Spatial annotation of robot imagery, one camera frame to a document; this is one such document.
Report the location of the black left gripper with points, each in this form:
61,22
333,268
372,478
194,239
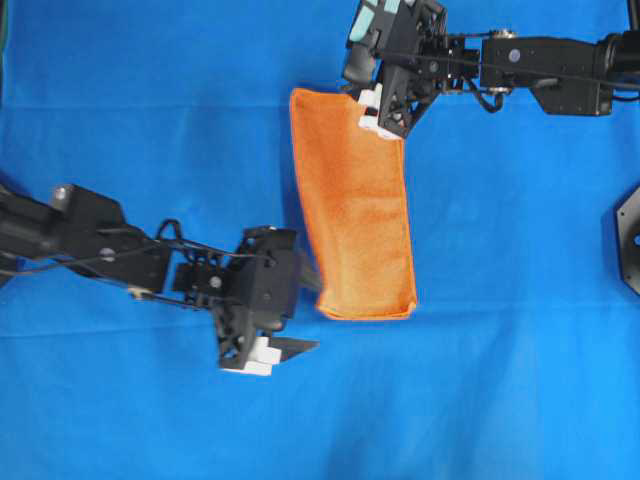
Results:
262,275

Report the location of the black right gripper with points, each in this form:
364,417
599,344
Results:
417,61

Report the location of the orange towel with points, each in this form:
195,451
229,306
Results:
352,191

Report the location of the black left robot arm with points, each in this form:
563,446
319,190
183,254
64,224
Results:
88,233

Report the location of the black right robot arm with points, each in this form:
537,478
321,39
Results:
566,76

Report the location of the blue table cloth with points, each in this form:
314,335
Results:
521,360

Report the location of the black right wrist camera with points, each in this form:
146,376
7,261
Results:
359,66

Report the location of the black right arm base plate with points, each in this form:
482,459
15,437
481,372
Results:
621,239

